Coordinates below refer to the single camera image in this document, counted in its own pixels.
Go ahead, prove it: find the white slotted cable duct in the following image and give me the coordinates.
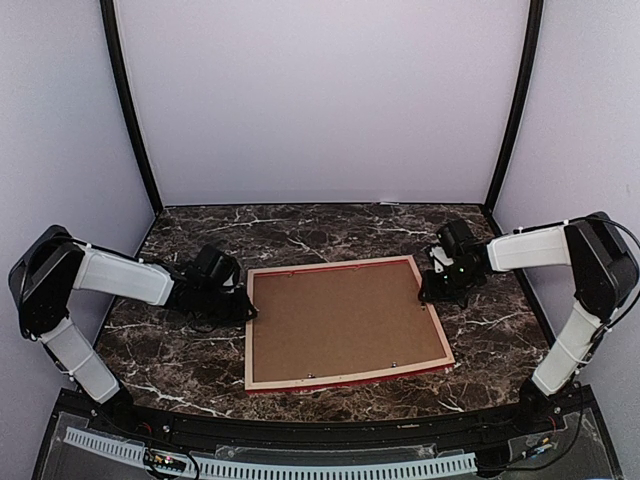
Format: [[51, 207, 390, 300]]
[[63, 427, 478, 479]]

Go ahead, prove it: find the right black corner post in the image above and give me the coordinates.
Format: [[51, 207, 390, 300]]
[[483, 0, 544, 216]]

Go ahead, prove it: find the black front table rail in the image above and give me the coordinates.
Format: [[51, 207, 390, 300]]
[[54, 379, 591, 451]]

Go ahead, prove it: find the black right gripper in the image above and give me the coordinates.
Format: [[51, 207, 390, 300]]
[[418, 261, 480, 302]]

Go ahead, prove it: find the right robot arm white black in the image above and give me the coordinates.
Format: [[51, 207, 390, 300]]
[[418, 212, 639, 397]]

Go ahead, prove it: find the brown cardboard backing board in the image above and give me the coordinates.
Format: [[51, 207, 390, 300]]
[[251, 259, 449, 384]]

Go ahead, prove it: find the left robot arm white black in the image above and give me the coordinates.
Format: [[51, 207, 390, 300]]
[[8, 225, 257, 436]]

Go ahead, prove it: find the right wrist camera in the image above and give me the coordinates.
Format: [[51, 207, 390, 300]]
[[428, 243, 454, 273]]

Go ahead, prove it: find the black corner post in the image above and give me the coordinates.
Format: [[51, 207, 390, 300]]
[[483, 0, 544, 216], [99, 0, 164, 216]]

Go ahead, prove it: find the left black corner post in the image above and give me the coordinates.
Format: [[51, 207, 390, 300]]
[[99, 0, 164, 216]]

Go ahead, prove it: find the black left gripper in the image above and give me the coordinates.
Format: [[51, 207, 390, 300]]
[[198, 285, 257, 327]]

